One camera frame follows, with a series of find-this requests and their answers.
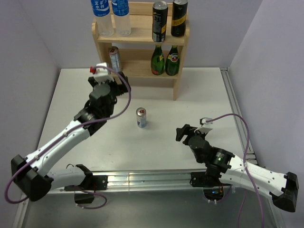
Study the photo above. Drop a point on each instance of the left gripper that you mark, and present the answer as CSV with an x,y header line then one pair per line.
x,y
122,88

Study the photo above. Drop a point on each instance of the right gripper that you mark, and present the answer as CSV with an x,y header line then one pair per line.
x,y
187,130

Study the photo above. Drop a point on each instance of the silver can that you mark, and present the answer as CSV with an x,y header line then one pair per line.
x,y
115,58
141,117

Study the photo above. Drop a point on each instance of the water bottle blue label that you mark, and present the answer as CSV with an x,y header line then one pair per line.
x,y
121,14
101,11

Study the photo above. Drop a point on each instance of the black can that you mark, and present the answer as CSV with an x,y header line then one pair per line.
x,y
178,22
159,22

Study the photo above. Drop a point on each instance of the black can front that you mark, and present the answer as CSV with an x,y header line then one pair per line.
x,y
178,22

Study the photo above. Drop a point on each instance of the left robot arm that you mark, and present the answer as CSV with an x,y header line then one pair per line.
x,y
97,111

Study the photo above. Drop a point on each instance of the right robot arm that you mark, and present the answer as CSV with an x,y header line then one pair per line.
x,y
224,167

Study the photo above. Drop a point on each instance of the wooden two-tier shelf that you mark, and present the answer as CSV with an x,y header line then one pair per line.
x,y
137,62

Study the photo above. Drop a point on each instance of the green glass bottle left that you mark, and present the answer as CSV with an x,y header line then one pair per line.
x,y
157,61

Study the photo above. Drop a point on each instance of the green glass bottle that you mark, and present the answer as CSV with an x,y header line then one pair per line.
x,y
172,62
157,61

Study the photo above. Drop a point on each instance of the green glass bottle right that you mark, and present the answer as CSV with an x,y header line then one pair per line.
x,y
172,62

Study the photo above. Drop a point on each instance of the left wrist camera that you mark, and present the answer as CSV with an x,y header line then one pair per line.
x,y
101,71

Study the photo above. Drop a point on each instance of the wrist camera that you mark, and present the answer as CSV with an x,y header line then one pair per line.
x,y
101,71
206,125

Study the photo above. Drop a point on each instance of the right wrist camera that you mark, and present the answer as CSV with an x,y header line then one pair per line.
x,y
206,125

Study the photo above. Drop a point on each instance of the aluminium front rail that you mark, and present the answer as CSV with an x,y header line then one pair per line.
x,y
147,181

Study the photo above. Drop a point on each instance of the aluminium side rail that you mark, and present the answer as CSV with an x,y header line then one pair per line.
x,y
241,129

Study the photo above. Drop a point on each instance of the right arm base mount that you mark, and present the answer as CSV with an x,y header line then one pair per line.
x,y
213,190

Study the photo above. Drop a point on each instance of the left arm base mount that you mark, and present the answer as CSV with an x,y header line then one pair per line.
x,y
88,193

